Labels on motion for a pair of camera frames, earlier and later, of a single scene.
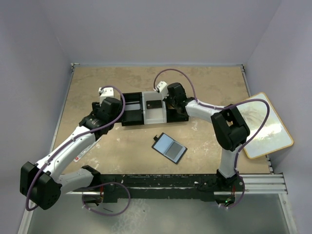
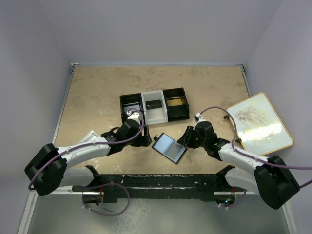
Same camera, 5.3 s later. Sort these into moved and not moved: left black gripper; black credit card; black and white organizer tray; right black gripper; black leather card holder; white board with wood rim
Moved: left black gripper; right black gripper
Not moved: black and white organizer tray; black leather card holder; black credit card; white board with wood rim
